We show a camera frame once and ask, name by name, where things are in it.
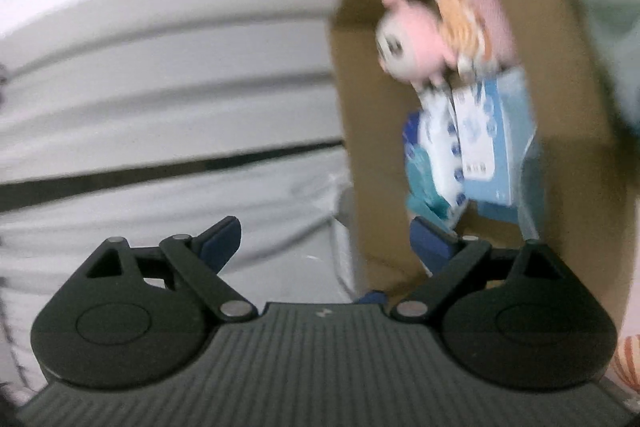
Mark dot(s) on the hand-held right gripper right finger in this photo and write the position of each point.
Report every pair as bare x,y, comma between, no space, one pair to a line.
430,249

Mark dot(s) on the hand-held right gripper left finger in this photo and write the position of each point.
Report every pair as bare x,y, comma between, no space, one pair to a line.
222,239

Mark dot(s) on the blue wet wipes pack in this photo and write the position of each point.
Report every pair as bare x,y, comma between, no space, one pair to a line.
417,187

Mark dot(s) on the light blue tissue bundle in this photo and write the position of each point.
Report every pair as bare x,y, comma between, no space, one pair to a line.
532,187

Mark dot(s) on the light blue labelled box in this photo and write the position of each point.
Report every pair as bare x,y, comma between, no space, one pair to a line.
490,137

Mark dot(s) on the brown cardboard box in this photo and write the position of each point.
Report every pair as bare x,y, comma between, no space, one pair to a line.
360,82

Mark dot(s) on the pink plush toy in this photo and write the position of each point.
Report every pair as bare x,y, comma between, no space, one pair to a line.
415,37

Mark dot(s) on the orange striped braided toy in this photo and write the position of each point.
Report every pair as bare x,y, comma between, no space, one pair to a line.
460,27

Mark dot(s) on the pink tissue pack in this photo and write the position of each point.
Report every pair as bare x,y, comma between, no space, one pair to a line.
492,7

